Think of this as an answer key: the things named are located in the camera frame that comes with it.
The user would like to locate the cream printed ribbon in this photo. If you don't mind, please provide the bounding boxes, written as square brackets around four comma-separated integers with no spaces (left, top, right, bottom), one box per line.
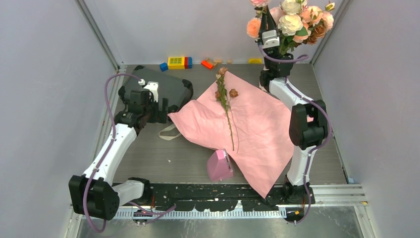
[158,124,182,141]

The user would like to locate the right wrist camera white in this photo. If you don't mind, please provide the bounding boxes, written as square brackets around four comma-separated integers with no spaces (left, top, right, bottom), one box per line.
[261,29,280,49]

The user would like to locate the brown bud flower stem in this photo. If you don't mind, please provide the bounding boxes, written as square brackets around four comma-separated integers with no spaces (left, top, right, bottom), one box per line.
[215,67,239,151]

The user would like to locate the white rose flower stem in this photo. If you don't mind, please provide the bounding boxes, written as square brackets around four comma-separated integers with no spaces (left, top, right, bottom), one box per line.
[277,0,309,54]

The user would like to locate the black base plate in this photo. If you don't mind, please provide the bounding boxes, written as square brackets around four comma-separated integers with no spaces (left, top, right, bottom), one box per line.
[119,182,315,213]

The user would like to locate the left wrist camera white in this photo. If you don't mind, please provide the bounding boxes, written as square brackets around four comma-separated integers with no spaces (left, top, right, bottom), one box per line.
[138,79,159,103]

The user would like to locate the aluminium frame rail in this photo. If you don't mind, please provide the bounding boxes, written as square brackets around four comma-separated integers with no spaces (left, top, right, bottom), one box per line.
[69,186,368,220]

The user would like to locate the dark grey hard case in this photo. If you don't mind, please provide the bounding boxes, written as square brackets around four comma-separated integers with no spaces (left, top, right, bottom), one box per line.
[118,65,194,113]

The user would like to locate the pink rose flower stem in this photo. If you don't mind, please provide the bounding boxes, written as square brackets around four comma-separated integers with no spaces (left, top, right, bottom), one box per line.
[250,0,271,17]

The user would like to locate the peach pink flowers in vase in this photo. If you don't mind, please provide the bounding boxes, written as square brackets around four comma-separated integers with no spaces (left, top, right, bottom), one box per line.
[246,0,335,52]

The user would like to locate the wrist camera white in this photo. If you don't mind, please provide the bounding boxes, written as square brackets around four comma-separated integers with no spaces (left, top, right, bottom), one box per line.
[261,29,280,49]
[138,79,159,103]

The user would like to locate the orange red toy block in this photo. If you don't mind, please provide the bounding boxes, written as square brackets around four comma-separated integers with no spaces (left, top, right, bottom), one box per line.
[201,60,214,69]

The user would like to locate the pink paper bouquet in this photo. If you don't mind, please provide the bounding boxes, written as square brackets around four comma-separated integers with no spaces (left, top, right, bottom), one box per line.
[169,72,294,196]

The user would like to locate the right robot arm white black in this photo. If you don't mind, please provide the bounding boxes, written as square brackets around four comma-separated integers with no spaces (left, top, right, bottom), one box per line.
[255,5,331,204]

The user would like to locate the red blue toy block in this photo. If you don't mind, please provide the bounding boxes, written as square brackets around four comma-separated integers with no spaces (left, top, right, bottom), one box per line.
[184,57,193,69]

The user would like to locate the white ribbed vase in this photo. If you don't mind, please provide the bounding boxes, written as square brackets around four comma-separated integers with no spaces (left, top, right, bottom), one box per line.
[259,67,269,92]

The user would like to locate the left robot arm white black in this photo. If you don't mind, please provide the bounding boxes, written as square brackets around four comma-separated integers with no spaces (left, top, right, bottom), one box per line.
[68,89,160,221]

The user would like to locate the small yellow toy block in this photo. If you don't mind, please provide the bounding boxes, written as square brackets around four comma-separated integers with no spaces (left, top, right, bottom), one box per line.
[248,58,263,64]

